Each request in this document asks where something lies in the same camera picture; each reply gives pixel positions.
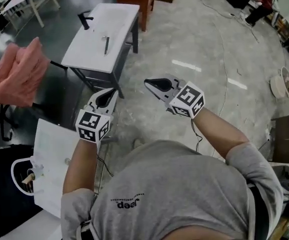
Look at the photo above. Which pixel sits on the tall black faucet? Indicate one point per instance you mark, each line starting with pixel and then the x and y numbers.
pixel 85 22

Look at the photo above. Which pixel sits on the white loop faucet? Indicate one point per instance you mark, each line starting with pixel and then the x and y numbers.
pixel 38 170

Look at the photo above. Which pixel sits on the pink towel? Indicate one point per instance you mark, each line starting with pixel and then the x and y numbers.
pixel 12 79

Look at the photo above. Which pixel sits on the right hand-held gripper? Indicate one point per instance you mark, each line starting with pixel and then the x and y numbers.
pixel 188 99

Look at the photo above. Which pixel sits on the slim black stick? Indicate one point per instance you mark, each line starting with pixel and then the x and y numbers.
pixel 107 46

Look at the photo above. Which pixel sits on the person's grey t-shirt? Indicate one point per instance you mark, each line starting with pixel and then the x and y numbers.
pixel 172 191

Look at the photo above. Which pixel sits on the person's left forearm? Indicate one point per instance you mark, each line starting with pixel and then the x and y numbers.
pixel 82 166

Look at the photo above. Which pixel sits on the curved white sink basin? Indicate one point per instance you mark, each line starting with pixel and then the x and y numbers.
pixel 52 179

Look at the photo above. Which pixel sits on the white curved counter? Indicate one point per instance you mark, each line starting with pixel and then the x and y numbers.
pixel 34 229

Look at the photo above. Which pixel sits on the flat white sink basin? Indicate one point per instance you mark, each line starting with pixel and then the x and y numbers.
pixel 94 49

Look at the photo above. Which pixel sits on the white round tub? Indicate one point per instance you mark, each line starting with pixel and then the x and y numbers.
pixel 277 87

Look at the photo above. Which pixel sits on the person's right forearm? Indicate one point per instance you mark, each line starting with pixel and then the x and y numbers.
pixel 219 134

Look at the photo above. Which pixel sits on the white table with dark legs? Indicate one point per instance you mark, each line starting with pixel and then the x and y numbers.
pixel 135 36

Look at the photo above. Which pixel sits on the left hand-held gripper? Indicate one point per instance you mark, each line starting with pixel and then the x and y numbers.
pixel 92 126

